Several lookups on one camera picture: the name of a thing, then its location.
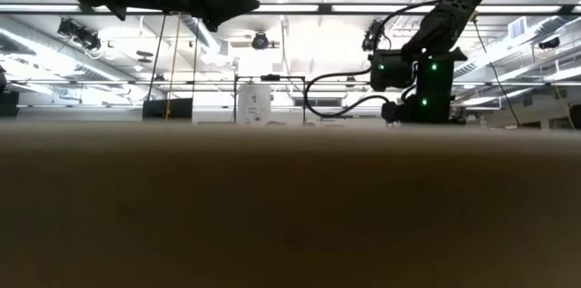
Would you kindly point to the round black ceiling device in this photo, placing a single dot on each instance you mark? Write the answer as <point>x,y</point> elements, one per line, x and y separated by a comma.
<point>260,40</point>

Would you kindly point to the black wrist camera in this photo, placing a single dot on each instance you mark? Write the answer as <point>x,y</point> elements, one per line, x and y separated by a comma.
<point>374,36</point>

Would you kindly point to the black equipment block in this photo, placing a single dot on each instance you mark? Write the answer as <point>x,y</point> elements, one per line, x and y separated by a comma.
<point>8,104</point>

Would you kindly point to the black monitor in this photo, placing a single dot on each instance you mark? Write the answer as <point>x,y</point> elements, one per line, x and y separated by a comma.
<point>181,108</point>

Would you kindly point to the black overhead crossbar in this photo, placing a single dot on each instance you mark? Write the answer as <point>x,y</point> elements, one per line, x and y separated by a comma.
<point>324,8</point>

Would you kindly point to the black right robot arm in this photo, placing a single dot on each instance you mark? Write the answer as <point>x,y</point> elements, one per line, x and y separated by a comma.
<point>458,2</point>

